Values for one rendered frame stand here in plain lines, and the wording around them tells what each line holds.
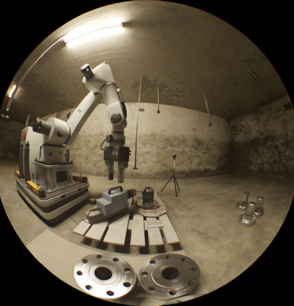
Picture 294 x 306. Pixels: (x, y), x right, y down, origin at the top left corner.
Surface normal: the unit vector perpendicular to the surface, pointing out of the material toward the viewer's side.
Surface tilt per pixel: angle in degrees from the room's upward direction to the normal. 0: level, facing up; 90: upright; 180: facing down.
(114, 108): 90
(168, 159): 90
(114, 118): 90
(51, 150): 90
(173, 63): 180
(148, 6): 180
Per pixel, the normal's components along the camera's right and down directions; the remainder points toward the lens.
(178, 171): 0.07, -0.06
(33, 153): 1.00, 0.04
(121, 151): 0.86, 0.00
